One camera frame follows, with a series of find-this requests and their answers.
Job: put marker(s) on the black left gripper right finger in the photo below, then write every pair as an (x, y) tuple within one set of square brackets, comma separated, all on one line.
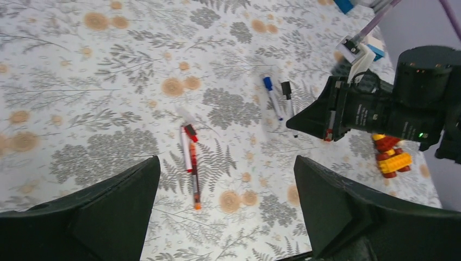
[(346, 220)]

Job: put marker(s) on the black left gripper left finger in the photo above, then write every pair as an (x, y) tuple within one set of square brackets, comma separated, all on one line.
[(106, 221)]

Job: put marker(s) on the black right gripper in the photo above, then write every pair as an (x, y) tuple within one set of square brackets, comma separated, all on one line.
[(422, 104)]

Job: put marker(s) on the white marker black tip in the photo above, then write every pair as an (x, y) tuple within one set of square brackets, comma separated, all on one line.
[(286, 90)]

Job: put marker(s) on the white marker blue end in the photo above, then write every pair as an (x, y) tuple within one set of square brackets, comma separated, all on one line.
[(269, 87)]

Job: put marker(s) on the orange red pen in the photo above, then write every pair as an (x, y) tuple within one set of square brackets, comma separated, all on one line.
[(195, 183)]

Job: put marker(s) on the clear pen cap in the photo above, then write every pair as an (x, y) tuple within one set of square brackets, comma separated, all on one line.
[(188, 118)]

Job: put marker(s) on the colourful lego brick pile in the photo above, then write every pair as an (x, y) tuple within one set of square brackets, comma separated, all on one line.
[(391, 159)]

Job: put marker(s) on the white blue lego brick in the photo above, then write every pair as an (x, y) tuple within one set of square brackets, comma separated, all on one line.
[(376, 46)]

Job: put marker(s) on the white marker red end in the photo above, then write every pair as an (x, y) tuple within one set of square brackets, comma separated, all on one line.
[(186, 149)]

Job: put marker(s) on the blue grey lego brick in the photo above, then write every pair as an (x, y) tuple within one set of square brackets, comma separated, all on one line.
[(345, 6)]

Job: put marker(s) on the red marker cap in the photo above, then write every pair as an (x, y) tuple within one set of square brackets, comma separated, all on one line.
[(191, 132)]

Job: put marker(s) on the floral table mat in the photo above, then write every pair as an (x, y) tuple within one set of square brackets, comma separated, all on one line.
[(89, 88)]

